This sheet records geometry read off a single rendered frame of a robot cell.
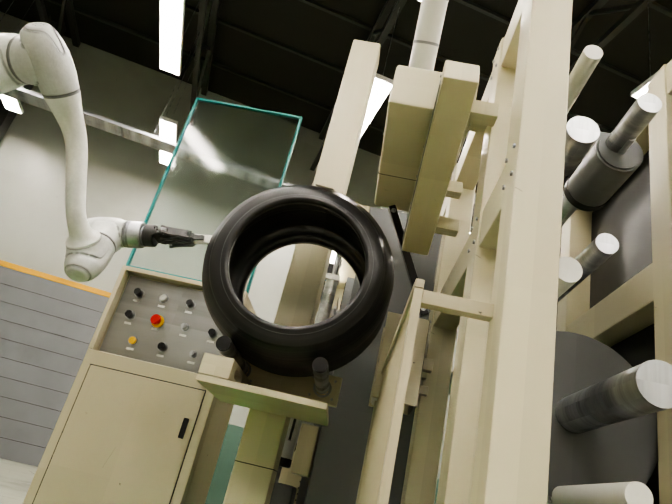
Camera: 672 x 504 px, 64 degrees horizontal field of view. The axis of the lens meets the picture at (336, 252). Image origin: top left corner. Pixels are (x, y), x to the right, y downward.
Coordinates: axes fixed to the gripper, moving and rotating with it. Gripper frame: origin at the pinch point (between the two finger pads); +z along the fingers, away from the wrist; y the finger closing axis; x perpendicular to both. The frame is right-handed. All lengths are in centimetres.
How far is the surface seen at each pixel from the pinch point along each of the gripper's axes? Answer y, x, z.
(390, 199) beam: 17, -30, 62
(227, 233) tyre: -12.5, 3.2, 10.3
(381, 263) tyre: -12, 9, 58
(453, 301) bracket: -61, 38, 69
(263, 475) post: 25, 70, 26
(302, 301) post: 24.8, 10.4, 32.3
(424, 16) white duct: 18, -129, 75
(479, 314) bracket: -61, 40, 74
